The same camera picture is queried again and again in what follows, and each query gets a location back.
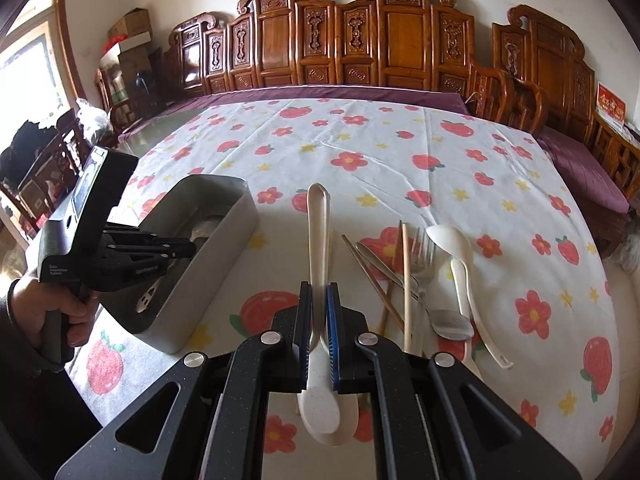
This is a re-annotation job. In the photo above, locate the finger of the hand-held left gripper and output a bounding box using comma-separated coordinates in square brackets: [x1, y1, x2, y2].
[105, 247, 193, 267]
[103, 227, 197, 252]

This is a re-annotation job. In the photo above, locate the person's left forearm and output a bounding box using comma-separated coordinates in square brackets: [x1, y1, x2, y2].
[0, 280, 106, 480]

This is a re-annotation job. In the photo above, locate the carved wooden bench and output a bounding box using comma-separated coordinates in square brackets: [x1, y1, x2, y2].
[492, 5, 640, 211]
[227, 0, 346, 92]
[335, 0, 506, 121]

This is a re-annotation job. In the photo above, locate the cream fork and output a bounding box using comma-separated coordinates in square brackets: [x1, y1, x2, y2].
[450, 257, 483, 381]

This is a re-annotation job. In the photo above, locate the wooden framed window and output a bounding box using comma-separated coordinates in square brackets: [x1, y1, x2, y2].
[0, 0, 86, 131]

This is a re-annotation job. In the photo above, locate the clear plastic bag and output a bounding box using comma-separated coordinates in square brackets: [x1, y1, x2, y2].
[75, 97, 112, 133]

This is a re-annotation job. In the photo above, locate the grey utensil box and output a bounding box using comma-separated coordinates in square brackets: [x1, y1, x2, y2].
[102, 175, 261, 356]

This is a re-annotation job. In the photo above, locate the metal fork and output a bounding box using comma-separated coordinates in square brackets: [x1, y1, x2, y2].
[410, 226, 440, 311]

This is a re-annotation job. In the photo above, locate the white slotted spoon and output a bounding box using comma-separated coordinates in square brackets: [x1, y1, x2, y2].
[134, 275, 163, 313]

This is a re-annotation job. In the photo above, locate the white and red box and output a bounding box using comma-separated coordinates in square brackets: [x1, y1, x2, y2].
[100, 32, 152, 57]

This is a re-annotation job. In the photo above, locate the white long-handled spoon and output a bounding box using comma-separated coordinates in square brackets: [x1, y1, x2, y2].
[426, 224, 514, 371]

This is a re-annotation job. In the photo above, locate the floral strawberry tablecloth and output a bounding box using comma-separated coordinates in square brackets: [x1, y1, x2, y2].
[70, 97, 618, 480]

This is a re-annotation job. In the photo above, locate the dark wooden chair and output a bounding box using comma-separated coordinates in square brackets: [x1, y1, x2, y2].
[0, 107, 101, 241]

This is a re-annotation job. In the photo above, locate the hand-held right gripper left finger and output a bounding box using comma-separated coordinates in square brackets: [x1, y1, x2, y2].
[55, 281, 313, 480]

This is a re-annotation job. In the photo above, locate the cream speckled spoon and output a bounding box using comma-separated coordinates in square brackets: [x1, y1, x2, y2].
[297, 183, 358, 447]

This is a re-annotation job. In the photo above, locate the person's left hand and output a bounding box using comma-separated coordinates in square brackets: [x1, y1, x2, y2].
[10, 266, 101, 348]

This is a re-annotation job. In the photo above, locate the carved wooden armchair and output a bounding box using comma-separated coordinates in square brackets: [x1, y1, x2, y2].
[165, 11, 233, 101]

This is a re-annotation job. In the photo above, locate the brown cardboard box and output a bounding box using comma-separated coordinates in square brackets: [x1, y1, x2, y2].
[107, 7, 152, 43]

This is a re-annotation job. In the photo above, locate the wooden chopstick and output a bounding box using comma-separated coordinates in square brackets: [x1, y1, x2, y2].
[401, 221, 414, 356]
[378, 280, 398, 335]
[341, 234, 405, 335]

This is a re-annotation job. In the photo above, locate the purple seat cushion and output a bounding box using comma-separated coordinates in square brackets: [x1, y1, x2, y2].
[536, 127, 632, 215]

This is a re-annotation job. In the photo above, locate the metal spoon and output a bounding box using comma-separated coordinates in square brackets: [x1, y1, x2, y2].
[356, 241, 475, 341]

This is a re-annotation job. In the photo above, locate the grey fluffy object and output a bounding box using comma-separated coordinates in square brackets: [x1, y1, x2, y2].
[607, 234, 640, 273]

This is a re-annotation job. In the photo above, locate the carved wooden side table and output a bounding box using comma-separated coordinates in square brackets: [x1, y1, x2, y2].
[592, 110, 640, 206]

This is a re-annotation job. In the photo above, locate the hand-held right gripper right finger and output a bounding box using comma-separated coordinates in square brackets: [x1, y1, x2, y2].
[325, 282, 583, 480]

